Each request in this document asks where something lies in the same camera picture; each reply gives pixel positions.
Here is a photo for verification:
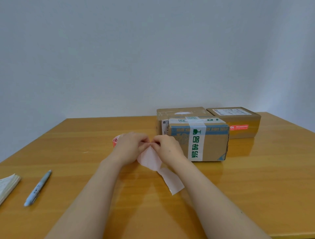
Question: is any person's right hand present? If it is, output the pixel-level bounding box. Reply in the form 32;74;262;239
150;135;188;171

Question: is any person's left forearm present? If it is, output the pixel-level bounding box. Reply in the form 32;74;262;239
45;157;123;239

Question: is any person's left hand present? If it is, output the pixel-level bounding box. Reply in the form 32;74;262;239
103;132;151;166

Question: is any cardboard box with torn tape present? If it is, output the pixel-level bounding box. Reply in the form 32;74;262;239
206;106;262;140

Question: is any light blue pen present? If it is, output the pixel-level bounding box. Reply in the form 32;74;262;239
23;169;52;207

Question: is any box with green GT tape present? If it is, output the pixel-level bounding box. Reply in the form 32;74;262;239
168;116;230;163

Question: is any wide cardboard box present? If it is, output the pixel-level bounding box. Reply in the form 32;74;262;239
156;106;208;136

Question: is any white notepad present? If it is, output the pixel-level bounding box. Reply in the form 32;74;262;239
0;173;22;206

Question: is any person's right forearm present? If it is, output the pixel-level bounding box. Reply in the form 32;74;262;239
171;161;271;239

